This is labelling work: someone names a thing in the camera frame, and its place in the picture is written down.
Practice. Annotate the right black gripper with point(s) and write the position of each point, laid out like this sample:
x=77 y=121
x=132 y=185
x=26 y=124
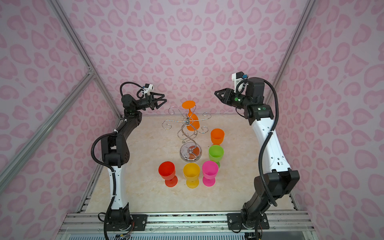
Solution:
x=229 y=95

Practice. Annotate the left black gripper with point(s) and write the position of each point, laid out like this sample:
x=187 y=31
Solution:
x=151 y=103

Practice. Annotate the orange wine glass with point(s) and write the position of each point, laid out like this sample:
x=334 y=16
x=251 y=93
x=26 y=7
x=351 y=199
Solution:
x=194 y=120
x=217 y=136

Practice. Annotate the green plastic wine glass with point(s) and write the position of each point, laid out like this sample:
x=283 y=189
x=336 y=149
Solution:
x=216 y=154

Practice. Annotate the red plastic wine glass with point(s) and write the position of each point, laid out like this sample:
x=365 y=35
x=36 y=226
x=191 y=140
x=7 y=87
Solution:
x=167 y=171

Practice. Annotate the pink plastic wine glass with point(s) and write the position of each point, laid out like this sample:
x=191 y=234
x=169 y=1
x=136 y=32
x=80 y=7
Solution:
x=210 y=171

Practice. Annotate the yellow plastic wine glass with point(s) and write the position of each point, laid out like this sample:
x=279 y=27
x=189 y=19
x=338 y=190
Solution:
x=191 y=172

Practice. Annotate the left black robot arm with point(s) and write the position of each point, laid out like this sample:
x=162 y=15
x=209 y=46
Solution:
x=116 y=154

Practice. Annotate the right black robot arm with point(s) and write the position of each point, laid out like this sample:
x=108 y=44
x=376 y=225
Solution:
x=259 y=100

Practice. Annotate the chrome wine glass rack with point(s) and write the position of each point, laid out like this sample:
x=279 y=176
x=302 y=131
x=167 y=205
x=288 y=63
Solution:
x=190 y=151

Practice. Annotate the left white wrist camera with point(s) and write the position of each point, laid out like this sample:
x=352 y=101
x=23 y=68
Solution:
x=147 y=89

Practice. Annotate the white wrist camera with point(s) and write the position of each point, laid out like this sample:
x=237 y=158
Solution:
x=147 y=89
x=240 y=80

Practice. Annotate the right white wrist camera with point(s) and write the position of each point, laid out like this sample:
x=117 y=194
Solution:
x=240 y=80

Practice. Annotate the aluminium frame diagonal beam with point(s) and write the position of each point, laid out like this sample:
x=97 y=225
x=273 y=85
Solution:
x=21 y=158

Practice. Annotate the aluminium frame right post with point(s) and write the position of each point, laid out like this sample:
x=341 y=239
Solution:
x=288 y=25

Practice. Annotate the aluminium frame post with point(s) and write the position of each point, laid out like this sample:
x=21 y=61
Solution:
x=288 y=25
x=79 y=46

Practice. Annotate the aluminium frame left post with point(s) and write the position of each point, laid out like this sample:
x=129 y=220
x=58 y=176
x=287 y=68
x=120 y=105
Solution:
x=79 y=46

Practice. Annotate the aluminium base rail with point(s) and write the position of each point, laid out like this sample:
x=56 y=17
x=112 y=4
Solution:
x=275 y=225

